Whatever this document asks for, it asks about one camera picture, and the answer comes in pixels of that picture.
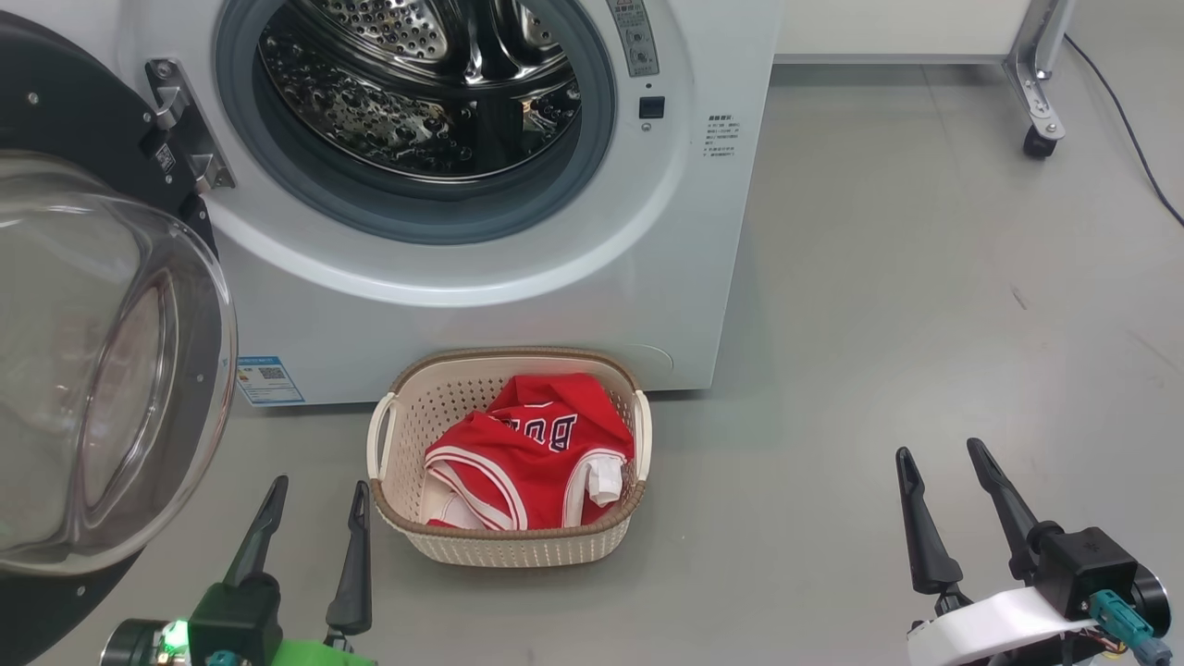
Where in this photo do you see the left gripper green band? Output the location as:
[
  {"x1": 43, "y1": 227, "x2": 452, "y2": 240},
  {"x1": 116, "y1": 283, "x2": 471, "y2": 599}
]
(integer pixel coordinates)
[{"x1": 100, "y1": 475, "x2": 376, "y2": 666}]

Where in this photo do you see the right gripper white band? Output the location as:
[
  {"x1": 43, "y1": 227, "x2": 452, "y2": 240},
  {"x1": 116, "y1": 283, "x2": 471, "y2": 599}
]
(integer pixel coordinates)
[{"x1": 895, "y1": 438, "x2": 1172, "y2": 666}]

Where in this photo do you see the red basketball jersey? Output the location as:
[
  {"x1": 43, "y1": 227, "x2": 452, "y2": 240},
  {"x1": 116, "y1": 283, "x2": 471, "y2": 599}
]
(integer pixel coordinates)
[{"x1": 424, "y1": 373, "x2": 638, "y2": 532}]

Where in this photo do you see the black round glass washer door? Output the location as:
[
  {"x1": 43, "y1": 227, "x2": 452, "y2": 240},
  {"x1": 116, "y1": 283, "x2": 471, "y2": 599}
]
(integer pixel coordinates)
[{"x1": 0, "y1": 9, "x2": 240, "y2": 666}]

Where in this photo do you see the cream perforated laundry basket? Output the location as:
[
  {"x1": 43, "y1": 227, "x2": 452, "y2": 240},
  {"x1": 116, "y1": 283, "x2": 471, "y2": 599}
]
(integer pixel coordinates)
[{"x1": 366, "y1": 347, "x2": 654, "y2": 569}]

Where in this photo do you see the white front-load washing machine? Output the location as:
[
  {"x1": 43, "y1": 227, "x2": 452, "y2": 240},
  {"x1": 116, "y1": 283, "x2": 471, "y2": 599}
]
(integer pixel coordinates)
[{"x1": 0, "y1": 0, "x2": 783, "y2": 409}]

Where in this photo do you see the blue energy label sticker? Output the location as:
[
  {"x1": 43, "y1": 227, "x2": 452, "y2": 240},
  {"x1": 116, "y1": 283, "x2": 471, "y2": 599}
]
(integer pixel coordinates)
[{"x1": 235, "y1": 356, "x2": 306, "y2": 408}]

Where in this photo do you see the metal stand leg with castor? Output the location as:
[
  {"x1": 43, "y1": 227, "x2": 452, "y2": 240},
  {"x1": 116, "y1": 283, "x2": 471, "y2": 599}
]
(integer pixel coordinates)
[{"x1": 1004, "y1": 0, "x2": 1079, "y2": 161}]

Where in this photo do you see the white flat panel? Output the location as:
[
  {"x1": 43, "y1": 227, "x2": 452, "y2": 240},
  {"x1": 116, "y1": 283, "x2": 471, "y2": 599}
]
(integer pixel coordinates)
[{"x1": 775, "y1": 0, "x2": 1033, "y2": 65}]

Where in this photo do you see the grey instruction sticker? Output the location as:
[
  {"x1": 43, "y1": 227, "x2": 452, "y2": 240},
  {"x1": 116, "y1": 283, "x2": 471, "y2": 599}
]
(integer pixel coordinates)
[{"x1": 606, "y1": 0, "x2": 661, "y2": 79}]

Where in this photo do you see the black floor cable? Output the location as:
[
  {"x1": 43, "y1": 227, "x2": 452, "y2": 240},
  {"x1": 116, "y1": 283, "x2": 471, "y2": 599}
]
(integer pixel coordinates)
[{"x1": 1064, "y1": 34, "x2": 1184, "y2": 228}]

